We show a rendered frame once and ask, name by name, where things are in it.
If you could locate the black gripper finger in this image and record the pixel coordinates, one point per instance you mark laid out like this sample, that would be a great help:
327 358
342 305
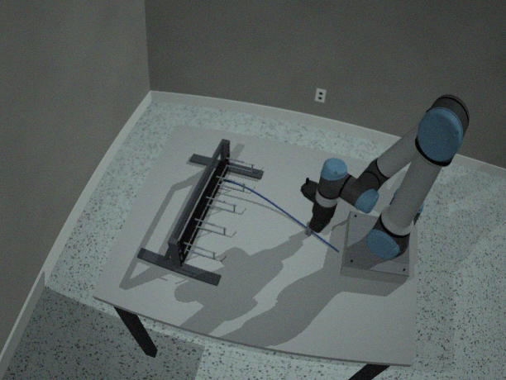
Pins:
308 231

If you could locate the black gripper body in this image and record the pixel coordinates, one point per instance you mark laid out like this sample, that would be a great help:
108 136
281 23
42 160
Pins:
321 213

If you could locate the black metal rack with patch panel and cable rings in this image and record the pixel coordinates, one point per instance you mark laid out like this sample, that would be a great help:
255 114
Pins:
177 248

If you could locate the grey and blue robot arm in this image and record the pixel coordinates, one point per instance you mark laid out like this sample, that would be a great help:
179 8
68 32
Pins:
436 137

